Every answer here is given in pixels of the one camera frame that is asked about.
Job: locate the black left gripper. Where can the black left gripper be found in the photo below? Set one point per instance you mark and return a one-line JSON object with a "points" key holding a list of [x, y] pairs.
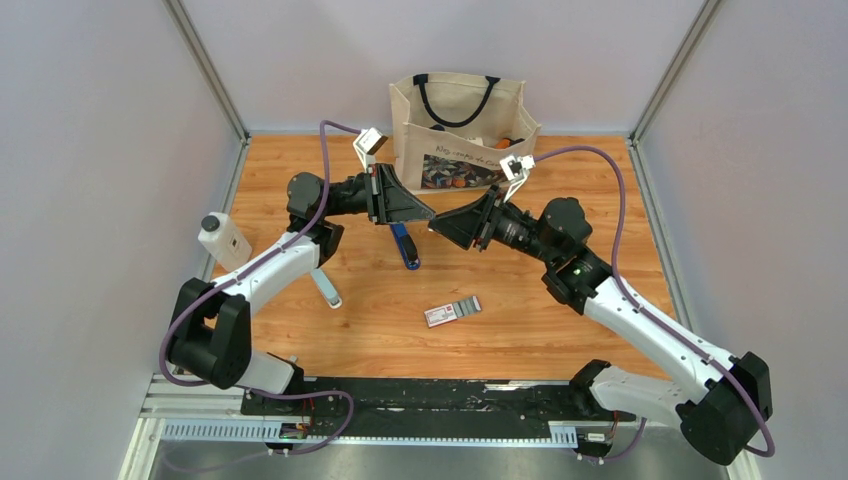
{"points": [[388, 202]]}

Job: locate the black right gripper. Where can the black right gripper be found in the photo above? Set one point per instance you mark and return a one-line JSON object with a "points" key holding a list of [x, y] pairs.
{"points": [[476, 221]]}

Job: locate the blue black stapler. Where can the blue black stapler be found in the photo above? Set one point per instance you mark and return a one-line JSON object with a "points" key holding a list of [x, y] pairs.
{"points": [[406, 246]]}

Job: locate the staple box with staples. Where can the staple box with staples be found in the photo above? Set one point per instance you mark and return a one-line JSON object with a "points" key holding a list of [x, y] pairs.
{"points": [[454, 311]]}

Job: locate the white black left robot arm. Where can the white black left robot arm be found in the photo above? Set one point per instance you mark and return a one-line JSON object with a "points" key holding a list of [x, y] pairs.
{"points": [[210, 333]]}

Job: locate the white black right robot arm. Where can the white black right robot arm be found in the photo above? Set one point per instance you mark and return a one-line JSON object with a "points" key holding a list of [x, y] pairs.
{"points": [[718, 401]]}

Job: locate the beige canvas tote bag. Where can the beige canvas tote bag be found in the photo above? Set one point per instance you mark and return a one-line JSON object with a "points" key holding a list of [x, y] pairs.
{"points": [[446, 126]]}

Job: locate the white plastic bottle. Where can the white plastic bottle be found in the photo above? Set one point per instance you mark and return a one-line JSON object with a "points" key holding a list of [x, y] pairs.
{"points": [[224, 241]]}

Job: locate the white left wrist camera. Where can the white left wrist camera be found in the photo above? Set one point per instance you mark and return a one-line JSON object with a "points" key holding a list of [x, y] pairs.
{"points": [[367, 144]]}

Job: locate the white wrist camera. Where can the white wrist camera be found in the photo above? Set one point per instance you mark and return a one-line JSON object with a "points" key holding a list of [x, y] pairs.
{"points": [[516, 170], [367, 144]]}

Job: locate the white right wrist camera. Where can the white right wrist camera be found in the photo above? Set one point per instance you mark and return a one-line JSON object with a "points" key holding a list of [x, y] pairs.
{"points": [[516, 170]]}

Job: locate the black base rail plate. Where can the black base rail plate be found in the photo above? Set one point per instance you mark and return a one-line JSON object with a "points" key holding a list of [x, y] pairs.
{"points": [[435, 408]]}

